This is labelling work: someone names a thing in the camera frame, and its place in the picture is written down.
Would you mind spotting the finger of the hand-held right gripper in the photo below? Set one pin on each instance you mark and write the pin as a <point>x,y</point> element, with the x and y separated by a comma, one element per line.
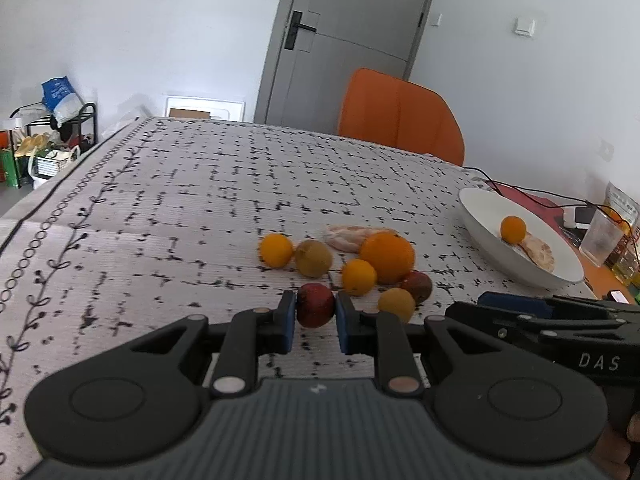
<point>490,322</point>
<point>510,300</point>

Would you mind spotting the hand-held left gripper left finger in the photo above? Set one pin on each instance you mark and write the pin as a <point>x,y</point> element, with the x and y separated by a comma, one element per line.
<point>289,325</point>

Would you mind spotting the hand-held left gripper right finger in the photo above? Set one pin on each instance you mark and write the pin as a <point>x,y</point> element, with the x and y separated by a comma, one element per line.
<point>342,325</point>

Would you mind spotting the dark red round fruit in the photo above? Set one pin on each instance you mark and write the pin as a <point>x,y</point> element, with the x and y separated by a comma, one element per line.
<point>315,305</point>
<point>420,285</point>

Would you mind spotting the white plate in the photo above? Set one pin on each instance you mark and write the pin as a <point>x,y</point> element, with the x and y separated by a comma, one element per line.
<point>500,255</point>

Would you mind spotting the small orange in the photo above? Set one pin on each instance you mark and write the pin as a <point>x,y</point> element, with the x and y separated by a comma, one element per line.
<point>358,277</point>
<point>513,229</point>
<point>276,250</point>

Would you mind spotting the yellow round fruit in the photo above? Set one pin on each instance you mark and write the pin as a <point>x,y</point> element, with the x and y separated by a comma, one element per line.
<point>396,305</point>

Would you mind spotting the person's right hand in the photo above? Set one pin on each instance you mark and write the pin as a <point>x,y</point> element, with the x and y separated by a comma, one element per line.
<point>631,430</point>

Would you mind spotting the olive brown round fruit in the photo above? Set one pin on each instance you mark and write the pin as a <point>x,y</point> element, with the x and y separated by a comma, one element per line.
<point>313,258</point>

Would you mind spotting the large orange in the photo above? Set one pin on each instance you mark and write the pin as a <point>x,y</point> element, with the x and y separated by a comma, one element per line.
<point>387,258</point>

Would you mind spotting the yellow oil bottle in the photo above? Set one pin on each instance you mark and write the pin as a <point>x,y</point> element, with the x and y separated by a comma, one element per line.
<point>627,267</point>

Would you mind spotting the red patterned mat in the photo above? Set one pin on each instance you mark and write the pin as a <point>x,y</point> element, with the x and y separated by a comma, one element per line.
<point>525,201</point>

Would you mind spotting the white power adapter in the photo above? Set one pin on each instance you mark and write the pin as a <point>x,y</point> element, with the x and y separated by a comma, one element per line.
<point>569,217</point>

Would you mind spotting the clear plastic cup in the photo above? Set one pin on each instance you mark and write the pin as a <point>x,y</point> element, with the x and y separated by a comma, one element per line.
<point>600,240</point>

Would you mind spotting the printed snack bag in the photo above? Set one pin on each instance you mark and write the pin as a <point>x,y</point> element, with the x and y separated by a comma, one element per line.
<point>622,199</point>

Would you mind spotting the white black patterned tablecloth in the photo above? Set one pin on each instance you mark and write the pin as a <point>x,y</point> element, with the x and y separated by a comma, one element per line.
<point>200,200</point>

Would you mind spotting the orange chair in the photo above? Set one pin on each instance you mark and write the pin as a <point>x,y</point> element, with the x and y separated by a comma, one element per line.
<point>395,115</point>

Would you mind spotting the white foam board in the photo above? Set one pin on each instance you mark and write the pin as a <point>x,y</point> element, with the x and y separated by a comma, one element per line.
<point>222,105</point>

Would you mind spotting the brown cardboard piece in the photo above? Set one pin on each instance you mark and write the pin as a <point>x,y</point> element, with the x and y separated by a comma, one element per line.
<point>189,113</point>

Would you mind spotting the translucent plastic wrap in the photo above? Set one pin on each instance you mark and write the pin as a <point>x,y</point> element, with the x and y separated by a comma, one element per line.
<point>135,110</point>

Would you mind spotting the white bag of books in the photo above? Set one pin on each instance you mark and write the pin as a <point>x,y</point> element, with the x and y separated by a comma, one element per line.
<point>52,162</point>

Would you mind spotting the black metal rack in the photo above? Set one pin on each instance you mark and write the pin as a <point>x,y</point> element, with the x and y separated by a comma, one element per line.
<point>90,110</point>

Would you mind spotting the black door hinge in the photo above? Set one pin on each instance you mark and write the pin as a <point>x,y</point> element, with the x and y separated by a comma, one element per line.
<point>421,18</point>

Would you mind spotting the yellow slippers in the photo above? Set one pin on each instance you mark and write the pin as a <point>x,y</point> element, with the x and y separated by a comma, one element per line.
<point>32,144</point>

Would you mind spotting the grey door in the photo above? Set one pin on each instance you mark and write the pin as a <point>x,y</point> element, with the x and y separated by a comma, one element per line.
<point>350,10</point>

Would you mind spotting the green box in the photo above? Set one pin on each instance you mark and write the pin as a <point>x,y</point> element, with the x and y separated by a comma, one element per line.
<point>9,167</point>

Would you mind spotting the blue white plastic bag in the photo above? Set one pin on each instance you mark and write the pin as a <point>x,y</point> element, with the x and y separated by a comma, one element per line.
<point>57,92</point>

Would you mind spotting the white wall socket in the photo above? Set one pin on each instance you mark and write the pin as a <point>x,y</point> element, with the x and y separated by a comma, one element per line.
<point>607,150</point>

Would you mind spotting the large white wall switch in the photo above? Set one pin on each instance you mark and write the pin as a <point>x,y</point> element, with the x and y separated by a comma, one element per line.
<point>525,26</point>

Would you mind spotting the small white wall switch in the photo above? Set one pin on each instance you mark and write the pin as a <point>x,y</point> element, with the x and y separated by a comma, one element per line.
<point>436,19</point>

